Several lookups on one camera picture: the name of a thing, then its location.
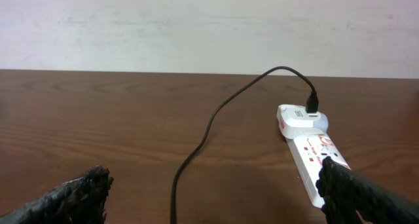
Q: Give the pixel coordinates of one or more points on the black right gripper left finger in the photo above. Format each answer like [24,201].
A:
[79,201]

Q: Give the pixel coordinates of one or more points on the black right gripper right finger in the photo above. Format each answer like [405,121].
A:
[351,198]

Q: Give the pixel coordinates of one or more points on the white USB charger adapter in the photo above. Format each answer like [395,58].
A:
[294,121]

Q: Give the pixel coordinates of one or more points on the white power strip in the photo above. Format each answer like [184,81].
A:
[308,151]

